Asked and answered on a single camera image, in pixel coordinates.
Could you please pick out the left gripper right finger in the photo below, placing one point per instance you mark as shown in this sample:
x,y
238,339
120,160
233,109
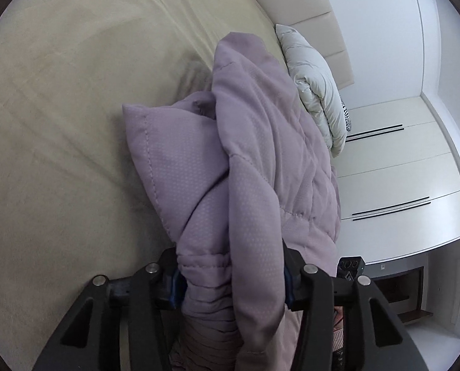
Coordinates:
x,y
374,336

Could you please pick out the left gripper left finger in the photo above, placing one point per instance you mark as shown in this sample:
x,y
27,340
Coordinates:
x,y
88,336

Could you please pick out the mauve puffer coat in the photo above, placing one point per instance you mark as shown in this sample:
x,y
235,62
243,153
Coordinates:
x,y
237,174

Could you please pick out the white wardrobe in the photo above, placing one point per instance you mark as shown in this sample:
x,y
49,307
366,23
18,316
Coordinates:
x,y
399,183

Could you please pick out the beige bed sheet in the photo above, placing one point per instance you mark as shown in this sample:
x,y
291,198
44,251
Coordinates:
x,y
71,203

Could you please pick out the zebra pattern pillow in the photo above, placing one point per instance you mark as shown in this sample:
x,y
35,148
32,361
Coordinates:
x,y
348,125

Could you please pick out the white folded duvet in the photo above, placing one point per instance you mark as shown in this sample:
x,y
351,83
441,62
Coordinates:
x,y
316,86

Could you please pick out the beige padded headboard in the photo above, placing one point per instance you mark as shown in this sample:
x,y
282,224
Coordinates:
x,y
317,22

